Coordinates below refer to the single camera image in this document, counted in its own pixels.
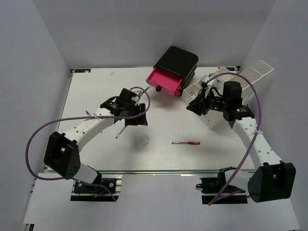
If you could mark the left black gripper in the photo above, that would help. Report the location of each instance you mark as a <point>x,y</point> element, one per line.
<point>139,120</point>

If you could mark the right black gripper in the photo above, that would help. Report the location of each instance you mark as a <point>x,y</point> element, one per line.
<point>197,105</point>

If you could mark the clear tape roll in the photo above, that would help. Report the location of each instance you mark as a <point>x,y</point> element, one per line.
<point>144,140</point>

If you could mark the red pen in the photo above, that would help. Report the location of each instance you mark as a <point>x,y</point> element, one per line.
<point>187,142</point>

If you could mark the black pink drawer organizer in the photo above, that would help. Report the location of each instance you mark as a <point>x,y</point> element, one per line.
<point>173,71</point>

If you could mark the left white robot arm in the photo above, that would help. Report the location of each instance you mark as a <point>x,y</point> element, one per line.
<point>62,153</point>

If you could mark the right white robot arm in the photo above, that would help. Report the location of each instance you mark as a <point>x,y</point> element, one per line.
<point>273,178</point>

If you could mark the blue capped pen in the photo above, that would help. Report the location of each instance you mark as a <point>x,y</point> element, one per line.
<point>117,136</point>

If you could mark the white plastic file rack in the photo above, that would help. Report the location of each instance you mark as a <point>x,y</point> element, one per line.
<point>239,88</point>

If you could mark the blue sticker label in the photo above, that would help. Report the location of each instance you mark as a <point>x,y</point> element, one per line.
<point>82,70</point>

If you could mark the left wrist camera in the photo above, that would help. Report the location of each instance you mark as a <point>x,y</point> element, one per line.
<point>138,92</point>

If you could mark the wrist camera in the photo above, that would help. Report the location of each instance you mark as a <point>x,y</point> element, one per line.
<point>206,82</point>
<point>138,92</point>

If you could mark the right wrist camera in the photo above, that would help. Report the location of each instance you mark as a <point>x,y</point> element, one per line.
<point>206,82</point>

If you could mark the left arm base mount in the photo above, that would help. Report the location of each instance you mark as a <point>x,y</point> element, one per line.
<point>108,192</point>

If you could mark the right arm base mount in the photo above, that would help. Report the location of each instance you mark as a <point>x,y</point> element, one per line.
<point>210,186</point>

